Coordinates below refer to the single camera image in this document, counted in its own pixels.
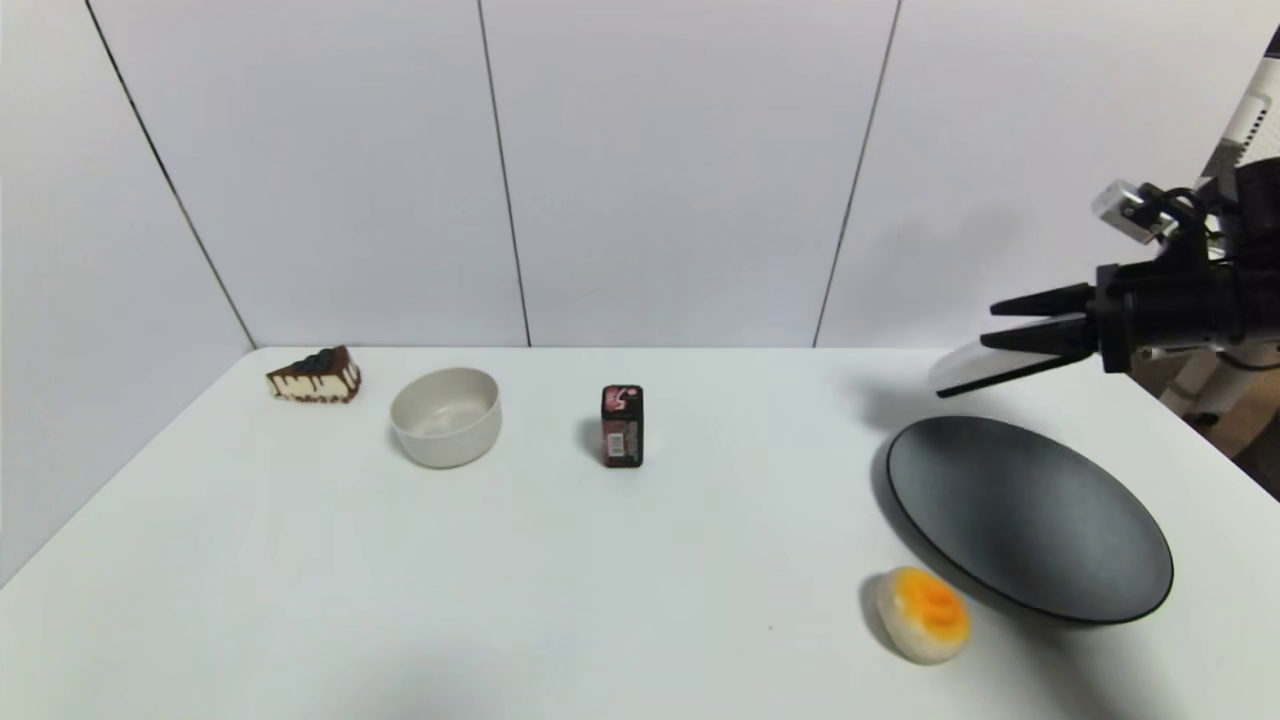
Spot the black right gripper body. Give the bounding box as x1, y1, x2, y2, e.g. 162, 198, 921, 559
1093, 263, 1246, 375

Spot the white whiteboard eraser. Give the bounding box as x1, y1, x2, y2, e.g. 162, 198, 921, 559
928, 338, 1063, 399

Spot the gray round plate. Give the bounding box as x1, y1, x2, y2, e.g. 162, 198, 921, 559
886, 416, 1174, 626

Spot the white side desk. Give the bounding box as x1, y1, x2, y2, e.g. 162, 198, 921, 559
1130, 345, 1280, 423

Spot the white perforated panel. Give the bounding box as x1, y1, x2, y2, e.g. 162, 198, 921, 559
1198, 85, 1280, 183

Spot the orange topped bun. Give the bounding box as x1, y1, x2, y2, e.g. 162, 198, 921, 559
875, 566, 971, 665

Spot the small red black box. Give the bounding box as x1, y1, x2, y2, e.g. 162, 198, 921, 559
601, 385, 645, 469

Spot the beige ceramic bowl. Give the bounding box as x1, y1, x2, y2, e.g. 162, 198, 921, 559
389, 368, 502, 469

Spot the chocolate cake slice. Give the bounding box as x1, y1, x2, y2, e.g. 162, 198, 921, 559
265, 346, 362, 405

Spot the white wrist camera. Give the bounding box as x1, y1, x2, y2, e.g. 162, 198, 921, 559
1091, 180, 1179, 246

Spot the black camera cable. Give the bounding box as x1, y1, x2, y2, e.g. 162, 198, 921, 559
1140, 183, 1229, 263

